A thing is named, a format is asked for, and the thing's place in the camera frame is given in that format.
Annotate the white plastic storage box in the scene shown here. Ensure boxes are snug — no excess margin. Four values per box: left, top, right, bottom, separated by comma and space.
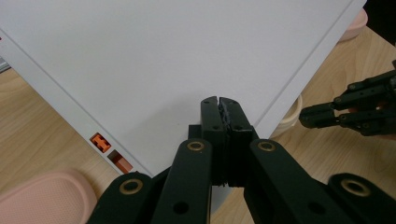
0, 0, 368, 216

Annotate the pink slide slipper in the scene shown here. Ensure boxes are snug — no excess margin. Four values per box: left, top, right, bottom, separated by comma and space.
0, 168, 98, 224
337, 8, 369, 43

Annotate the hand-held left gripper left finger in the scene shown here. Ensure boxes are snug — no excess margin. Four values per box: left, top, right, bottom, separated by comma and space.
188, 95, 229, 187

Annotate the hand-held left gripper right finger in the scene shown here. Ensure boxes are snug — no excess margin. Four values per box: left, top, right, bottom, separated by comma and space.
219, 96, 260, 189

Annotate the cream clog shoe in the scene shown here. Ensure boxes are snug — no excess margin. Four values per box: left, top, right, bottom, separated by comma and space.
270, 94, 304, 139

